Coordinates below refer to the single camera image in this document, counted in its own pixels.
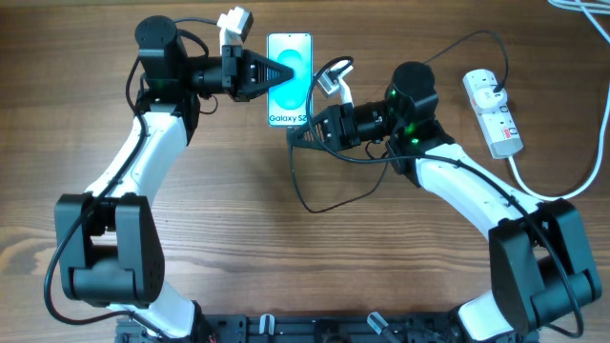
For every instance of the white USB charger plug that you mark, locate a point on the white USB charger plug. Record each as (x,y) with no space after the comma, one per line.
(485,100)

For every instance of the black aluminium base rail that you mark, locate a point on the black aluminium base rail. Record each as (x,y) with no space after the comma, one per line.
(414,327)

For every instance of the blue Galaxy smartphone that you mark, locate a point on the blue Galaxy smartphone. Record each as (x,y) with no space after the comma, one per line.
(287,102)

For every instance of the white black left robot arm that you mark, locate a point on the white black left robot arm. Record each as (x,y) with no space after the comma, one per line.
(108,251)

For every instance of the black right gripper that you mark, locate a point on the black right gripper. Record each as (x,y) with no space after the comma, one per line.
(339,128)

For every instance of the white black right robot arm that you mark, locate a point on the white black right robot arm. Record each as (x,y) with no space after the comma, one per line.
(541,263)

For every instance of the white power strip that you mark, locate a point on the white power strip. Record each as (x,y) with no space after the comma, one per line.
(498,128)

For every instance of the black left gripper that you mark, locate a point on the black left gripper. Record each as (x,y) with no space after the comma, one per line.
(239,72)

